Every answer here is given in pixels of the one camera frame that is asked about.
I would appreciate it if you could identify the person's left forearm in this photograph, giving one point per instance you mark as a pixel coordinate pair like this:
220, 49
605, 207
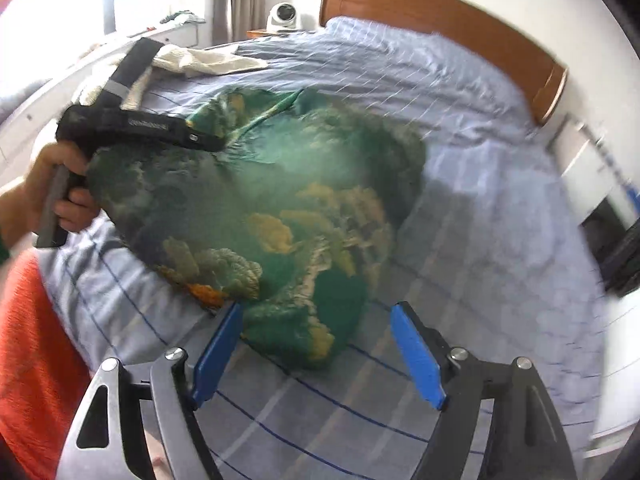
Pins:
14, 212

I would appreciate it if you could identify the white desk with drawers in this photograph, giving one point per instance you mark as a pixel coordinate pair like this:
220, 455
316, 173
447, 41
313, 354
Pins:
582, 170

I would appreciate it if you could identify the beige curtain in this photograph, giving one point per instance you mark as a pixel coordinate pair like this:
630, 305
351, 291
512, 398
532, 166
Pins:
242, 0

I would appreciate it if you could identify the bed with blue checked sheet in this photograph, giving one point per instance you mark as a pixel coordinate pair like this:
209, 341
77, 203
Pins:
475, 125

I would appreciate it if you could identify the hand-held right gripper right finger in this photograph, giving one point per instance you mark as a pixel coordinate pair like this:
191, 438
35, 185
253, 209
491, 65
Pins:
417, 355

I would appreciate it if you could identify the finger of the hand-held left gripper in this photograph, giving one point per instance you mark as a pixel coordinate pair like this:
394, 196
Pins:
207, 141

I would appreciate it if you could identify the person's orange clothing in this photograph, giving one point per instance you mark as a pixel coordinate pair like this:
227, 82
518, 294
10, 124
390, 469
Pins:
35, 360

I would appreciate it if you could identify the cream cloth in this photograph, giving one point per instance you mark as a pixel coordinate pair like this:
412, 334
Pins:
200, 62

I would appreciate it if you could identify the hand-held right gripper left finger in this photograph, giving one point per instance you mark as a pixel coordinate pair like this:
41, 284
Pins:
217, 352

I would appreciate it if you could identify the person's left hand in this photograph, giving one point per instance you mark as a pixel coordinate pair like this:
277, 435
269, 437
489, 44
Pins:
45, 170

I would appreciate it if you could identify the wooden nightstand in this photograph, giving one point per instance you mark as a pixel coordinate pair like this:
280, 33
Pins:
256, 33

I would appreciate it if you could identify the wooden headboard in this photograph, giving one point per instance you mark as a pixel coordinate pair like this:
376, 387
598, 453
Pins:
450, 25

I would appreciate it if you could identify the green cloud print jacket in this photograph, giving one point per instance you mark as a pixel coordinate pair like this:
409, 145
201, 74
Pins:
275, 185

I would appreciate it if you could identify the white round camera device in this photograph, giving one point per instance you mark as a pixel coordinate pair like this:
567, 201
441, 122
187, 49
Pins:
284, 17

